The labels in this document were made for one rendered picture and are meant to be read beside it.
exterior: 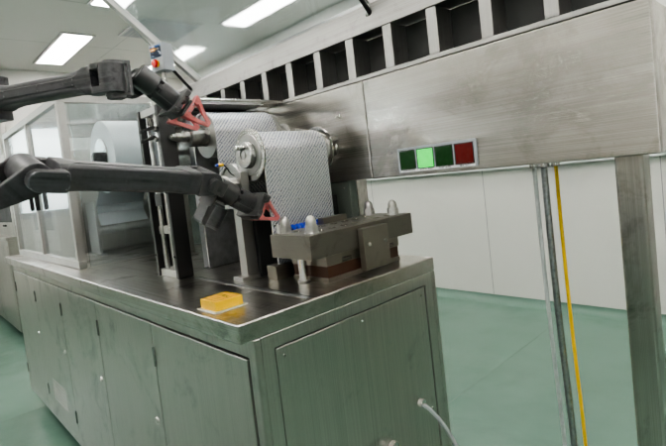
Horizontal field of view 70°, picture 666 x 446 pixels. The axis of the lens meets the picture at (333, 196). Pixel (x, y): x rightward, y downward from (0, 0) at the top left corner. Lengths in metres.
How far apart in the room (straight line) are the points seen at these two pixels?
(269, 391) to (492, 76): 0.87
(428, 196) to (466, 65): 3.00
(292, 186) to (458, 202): 2.81
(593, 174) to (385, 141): 2.36
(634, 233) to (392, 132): 0.65
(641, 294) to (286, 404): 0.85
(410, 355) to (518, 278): 2.63
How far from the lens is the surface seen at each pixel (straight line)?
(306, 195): 1.39
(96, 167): 1.02
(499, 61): 1.23
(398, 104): 1.38
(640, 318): 1.36
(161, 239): 1.68
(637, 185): 1.29
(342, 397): 1.20
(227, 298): 1.10
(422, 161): 1.33
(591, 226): 3.65
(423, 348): 1.42
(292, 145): 1.38
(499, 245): 3.94
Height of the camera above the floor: 1.18
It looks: 3 degrees down
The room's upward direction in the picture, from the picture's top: 7 degrees counter-clockwise
